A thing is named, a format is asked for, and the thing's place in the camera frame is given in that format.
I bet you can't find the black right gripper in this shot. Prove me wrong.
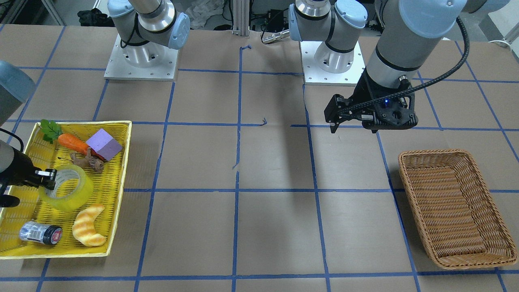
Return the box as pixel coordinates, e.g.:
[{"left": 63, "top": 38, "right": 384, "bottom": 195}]
[{"left": 0, "top": 141, "right": 57, "bottom": 208}]

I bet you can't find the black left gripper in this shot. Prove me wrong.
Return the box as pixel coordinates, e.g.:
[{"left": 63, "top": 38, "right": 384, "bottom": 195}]
[{"left": 324, "top": 70, "right": 418, "bottom": 134}]

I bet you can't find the yellow tape roll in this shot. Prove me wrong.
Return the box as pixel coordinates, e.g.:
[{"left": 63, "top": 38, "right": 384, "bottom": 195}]
[{"left": 38, "top": 164, "right": 93, "bottom": 211}]

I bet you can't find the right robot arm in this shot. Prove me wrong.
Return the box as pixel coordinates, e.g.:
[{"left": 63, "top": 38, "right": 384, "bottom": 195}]
[{"left": 0, "top": 0, "right": 190, "bottom": 208}]

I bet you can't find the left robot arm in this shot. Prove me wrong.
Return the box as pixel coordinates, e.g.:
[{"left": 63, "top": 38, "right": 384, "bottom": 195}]
[{"left": 288, "top": 0, "right": 508, "bottom": 133}]

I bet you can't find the brown toy animal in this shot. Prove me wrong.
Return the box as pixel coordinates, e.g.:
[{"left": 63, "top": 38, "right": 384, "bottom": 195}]
[{"left": 70, "top": 148, "right": 105, "bottom": 173}]

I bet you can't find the toy carrot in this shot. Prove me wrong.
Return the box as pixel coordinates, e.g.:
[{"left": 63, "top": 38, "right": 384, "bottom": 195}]
[{"left": 40, "top": 119, "right": 106, "bottom": 161}]

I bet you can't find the small bottle with dark cap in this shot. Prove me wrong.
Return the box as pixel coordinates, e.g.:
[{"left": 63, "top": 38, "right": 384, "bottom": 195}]
[{"left": 19, "top": 221, "right": 63, "bottom": 246}]

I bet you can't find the toy croissant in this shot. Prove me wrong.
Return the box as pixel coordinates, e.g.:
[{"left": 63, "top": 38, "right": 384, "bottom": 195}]
[{"left": 72, "top": 203, "right": 106, "bottom": 247}]

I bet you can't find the yellow plastic tray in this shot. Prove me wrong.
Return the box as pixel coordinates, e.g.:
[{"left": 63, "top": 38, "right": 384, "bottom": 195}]
[{"left": 1, "top": 121, "right": 132, "bottom": 260}]

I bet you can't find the purple foam block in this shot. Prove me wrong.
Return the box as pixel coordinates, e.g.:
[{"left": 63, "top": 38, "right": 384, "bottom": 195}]
[{"left": 86, "top": 128, "right": 123, "bottom": 161}]

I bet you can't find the brown wicker basket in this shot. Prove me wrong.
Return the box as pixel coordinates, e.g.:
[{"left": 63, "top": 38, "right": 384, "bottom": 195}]
[{"left": 397, "top": 148, "right": 518, "bottom": 270}]

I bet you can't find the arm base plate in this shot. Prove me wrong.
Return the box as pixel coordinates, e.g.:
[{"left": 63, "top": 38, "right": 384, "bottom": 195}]
[
  {"left": 300, "top": 41, "right": 365, "bottom": 86},
  {"left": 104, "top": 35, "right": 179, "bottom": 82}
]

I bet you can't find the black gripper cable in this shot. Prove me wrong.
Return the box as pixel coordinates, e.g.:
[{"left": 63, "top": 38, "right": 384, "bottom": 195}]
[{"left": 337, "top": 16, "right": 471, "bottom": 115}]

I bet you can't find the aluminium frame post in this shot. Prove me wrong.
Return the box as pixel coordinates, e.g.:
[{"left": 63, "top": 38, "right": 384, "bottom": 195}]
[{"left": 232, "top": 0, "right": 250, "bottom": 38}]

